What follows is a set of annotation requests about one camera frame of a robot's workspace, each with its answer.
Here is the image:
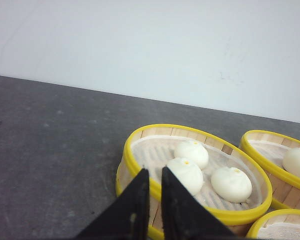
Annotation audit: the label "white steamed bun near finger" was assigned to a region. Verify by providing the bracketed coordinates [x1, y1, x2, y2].
[166, 157, 204, 196]

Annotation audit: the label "front bamboo steamer basket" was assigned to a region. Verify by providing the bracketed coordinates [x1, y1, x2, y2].
[246, 209, 300, 240]

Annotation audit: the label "white steamed bun far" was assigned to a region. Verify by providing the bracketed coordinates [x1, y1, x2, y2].
[174, 140, 209, 170]

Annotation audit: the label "bamboo steamer basket three buns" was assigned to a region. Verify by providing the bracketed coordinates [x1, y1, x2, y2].
[115, 124, 272, 240]

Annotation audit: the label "bamboo steamer basket one bun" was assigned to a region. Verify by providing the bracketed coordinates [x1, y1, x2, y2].
[239, 130, 300, 210]

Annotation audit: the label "white gauze steamer liner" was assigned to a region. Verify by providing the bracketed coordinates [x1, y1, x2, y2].
[131, 135, 264, 211]

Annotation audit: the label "white steamed bun right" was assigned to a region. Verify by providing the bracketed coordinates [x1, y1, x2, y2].
[210, 167, 253, 203]

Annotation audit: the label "single white steamed bun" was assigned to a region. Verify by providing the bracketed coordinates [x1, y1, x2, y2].
[282, 148, 300, 178]

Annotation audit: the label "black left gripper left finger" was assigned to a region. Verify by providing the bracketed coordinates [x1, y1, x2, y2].
[76, 168, 150, 240]

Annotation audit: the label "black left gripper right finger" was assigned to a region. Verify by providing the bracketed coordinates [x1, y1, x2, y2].
[161, 167, 235, 240]

